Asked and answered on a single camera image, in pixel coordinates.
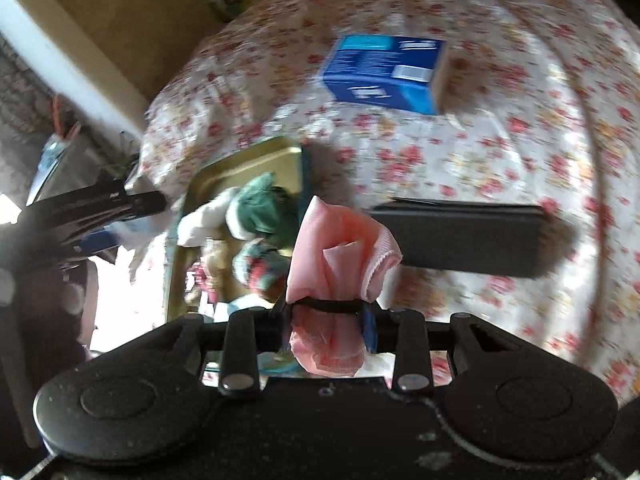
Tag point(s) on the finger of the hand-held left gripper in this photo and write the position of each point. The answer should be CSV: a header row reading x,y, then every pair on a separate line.
x,y
110,205

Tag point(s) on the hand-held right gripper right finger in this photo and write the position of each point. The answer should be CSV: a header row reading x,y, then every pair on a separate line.
x,y
369,332

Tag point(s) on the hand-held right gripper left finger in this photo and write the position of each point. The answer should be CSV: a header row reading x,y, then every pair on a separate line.
x,y
277,327

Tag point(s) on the striped knitted pouch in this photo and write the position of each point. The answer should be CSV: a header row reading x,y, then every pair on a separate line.
x,y
257,267

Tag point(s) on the pink cloth bundle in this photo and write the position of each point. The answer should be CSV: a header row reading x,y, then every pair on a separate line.
x,y
335,255

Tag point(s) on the clear packet of hair accessories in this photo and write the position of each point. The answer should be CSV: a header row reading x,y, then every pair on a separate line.
x,y
210,272

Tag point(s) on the teal tin box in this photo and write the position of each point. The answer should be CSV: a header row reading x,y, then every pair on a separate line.
x,y
240,165

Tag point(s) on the white soft cloth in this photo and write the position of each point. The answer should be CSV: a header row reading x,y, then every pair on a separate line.
x,y
205,220

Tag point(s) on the plastic bag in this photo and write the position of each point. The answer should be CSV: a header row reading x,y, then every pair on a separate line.
x,y
57,155

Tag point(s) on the green plush toy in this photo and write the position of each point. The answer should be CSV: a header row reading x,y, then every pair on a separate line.
x,y
262,207

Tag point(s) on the black wallet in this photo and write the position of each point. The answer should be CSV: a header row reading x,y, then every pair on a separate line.
x,y
460,237

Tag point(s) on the floral bedspread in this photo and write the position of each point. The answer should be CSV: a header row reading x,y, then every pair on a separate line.
x,y
500,135

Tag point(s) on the blue tissue pack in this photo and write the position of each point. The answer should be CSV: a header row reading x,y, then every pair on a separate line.
x,y
385,67

